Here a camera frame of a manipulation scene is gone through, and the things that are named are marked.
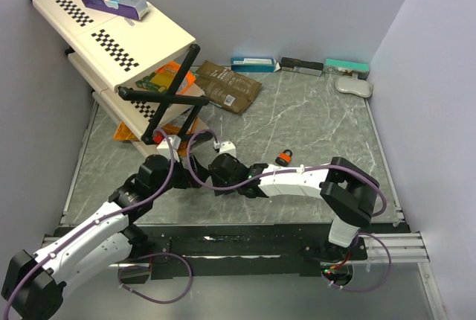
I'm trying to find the cream folding shelf rack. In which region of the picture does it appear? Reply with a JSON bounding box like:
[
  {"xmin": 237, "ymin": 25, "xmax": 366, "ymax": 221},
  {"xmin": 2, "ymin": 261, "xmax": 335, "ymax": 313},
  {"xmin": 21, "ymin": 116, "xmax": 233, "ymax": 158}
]
[{"xmin": 31, "ymin": 0, "xmax": 199, "ymax": 138}]

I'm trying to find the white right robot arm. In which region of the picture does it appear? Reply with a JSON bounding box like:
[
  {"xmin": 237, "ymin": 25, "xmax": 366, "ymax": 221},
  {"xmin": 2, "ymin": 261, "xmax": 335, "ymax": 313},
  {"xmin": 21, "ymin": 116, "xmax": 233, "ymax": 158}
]
[{"xmin": 208, "ymin": 153, "xmax": 381, "ymax": 259}]

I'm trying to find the blue white box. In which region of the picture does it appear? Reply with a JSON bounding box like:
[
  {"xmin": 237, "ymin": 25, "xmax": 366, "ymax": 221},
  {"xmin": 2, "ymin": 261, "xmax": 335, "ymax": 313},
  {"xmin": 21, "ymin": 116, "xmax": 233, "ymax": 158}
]
[{"xmin": 231, "ymin": 57, "xmax": 280, "ymax": 73}]

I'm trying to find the teal white box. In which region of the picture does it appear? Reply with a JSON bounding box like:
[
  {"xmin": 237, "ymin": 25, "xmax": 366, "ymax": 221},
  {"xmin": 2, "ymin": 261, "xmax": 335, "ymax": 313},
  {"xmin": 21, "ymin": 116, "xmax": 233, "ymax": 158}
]
[{"xmin": 324, "ymin": 58, "xmax": 370, "ymax": 80}]

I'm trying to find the black long box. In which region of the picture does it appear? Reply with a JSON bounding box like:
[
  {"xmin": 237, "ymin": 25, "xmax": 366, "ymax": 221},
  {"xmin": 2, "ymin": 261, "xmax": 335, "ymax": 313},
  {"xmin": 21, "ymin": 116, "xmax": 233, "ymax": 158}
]
[{"xmin": 280, "ymin": 57, "xmax": 324, "ymax": 77}]

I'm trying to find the orange black padlock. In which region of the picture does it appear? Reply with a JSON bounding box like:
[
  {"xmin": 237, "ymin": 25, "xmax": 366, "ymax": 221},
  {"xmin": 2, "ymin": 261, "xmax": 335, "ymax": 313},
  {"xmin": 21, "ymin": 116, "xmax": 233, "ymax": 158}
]
[{"xmin": 275, "ymin": 149, "xmax": 293, "ymax": 167}]

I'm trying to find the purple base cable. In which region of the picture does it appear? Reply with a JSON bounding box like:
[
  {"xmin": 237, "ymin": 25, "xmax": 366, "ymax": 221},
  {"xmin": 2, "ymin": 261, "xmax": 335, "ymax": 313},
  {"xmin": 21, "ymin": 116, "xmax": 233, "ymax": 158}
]
[
  {"xmin": 322, "ymin": 232, "xmax": 394, "ymax": 294},
  {"xmin": 118, "ymin": 252, "xmax": 193, "ymax": 304}
]

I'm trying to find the green yellow box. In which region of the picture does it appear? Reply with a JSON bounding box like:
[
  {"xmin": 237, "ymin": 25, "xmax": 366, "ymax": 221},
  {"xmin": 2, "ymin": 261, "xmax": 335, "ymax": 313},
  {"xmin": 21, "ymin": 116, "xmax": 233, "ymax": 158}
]
[{"xmin": 135, "ymin": 72, "xmax": 172, "ymax": 93}]

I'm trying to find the purple silver carton box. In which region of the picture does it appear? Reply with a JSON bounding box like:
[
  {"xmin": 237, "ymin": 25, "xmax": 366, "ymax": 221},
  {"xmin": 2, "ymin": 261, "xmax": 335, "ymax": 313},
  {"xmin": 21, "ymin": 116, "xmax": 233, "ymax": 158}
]
[{"xmin": 81, "ymin": 0, "xmax": 149, "ymax": 21}]

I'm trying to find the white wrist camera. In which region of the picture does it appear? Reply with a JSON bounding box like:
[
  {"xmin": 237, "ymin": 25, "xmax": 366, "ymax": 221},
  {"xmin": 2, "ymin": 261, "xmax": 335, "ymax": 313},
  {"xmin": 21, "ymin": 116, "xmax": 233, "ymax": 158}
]
[
  {"xmin": 213, "ymin": 141, "xmax": 237, "ymax": 158},
  {"xmin": 154, "ymin": 131, "xmax": 181, "ymax": 160}
]

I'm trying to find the grey silver pouch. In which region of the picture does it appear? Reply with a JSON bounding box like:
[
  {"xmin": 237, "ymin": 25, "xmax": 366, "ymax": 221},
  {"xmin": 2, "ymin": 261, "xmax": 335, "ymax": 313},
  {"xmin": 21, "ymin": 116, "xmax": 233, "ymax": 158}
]
[{"xmin": 335, "ymin": 76, "xmax": 373, "ymax": 98}]

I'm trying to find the aluminium frame rail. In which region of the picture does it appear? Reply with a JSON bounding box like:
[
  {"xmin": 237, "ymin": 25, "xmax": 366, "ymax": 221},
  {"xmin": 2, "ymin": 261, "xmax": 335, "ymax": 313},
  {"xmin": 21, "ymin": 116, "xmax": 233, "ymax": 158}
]
[{"xmin": 35, "ymin": 206, "xmax": 431, "ymax": 269}]

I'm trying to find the orange snack packet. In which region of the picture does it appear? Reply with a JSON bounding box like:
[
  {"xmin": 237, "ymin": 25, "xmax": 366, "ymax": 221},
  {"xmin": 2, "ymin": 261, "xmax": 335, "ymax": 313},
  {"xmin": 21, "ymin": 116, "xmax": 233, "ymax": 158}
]
[{"xmin": 155, "ymin": 60, "xmax": 197, "ymax": 95}]

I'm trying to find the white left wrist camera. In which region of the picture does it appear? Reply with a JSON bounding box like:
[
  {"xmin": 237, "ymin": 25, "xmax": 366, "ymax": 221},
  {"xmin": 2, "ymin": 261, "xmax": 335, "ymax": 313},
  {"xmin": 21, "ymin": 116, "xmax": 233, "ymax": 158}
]
[{"xmin": 154, "ymin": 131, "xmax": 181, "ymax": 160}]

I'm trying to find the brown coffee bag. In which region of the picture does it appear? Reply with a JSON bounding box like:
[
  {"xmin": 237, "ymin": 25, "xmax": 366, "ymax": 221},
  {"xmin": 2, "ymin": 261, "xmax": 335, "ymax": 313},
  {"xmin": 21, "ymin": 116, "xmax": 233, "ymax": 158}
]
[{"xmin": 195, "ymin": 60, "xmax": 262, "ymax": 115}]

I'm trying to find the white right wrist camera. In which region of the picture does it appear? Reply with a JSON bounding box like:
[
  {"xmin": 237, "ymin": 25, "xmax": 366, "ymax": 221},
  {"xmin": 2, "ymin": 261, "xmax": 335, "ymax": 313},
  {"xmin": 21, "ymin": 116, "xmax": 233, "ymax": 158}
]
[{"xmin": 213, "ymin": 141, "xmax": 237, "ymax": 158}]

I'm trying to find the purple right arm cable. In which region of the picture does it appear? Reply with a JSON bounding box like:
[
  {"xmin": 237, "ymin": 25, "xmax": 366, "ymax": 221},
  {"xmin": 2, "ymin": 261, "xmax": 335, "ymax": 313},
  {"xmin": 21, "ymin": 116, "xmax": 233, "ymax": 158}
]
[{"xmin": 185, "ymin": 129, "xmax": 387, "ymax": 219}]

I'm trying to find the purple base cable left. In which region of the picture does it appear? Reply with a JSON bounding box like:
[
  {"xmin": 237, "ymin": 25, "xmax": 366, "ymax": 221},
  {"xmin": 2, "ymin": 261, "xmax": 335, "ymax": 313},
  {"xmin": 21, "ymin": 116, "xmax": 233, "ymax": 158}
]
[{"xmin": 118, "ymin": 252, "xmax": 193, "ymax": 304}]

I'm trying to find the orange packet lower shelf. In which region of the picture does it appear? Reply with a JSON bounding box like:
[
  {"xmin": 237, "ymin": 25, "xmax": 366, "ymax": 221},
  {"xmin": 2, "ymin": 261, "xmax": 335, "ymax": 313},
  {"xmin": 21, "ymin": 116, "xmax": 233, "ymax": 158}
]
[{"xmin": 113, "ymin": 122, "xmax": 180, "ymax": 141}]

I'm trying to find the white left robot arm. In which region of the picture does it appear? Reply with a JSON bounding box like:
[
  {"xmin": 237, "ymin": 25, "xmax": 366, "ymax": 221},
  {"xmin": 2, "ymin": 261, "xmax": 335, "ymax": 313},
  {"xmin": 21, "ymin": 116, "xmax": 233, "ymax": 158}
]
[{"xmin": 1, "ymin": 155, "xmax": 210, "ymax": 319}]

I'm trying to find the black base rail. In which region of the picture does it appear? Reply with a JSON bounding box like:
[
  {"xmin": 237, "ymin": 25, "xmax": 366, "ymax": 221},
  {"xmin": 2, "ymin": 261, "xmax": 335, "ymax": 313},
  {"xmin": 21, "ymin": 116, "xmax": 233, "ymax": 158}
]
[{"xmin": 51, "ymin": 221, "xmax": 410, "ymax": 280}]

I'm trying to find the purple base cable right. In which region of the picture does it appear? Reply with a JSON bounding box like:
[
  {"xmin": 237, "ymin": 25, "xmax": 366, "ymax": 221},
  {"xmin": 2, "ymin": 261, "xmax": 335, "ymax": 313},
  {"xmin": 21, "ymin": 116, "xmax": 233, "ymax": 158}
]
[{"xmin": 322, "ymin": 232, "xmax": 394, "ymax": 294}]

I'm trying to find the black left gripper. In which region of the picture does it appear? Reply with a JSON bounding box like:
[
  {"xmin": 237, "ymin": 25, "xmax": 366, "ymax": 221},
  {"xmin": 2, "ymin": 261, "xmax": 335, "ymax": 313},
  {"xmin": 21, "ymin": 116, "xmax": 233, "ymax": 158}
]
[{"xmin": 151, "ymin": 153, "xmax": 210, "ymax": 199}]

